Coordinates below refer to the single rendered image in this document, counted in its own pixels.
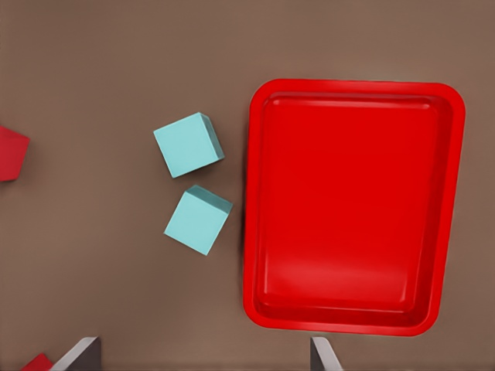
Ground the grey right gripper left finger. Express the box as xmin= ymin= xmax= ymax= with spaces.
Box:
xmin=49 ymin=336 xmax=102 ymax=371

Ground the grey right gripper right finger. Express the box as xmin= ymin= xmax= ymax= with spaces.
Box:
xmin=310 ymin=336 xmax=344 ymax=371

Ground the red cube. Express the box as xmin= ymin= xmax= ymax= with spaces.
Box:
xmin=21 ymin=352 xmax=54 ymax=371
xmin=0 ymin=125 xmax=31 ymax=182

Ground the red rectangular tray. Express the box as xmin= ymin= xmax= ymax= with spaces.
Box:
xmin=242 ymin=78 xmax=467 ymax=337

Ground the light blue cube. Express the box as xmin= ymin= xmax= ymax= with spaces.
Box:
xmin=163 ymin=184 xmax=234 ymax=257
xmin=152 ymin=111 xmax=226 ymax=179

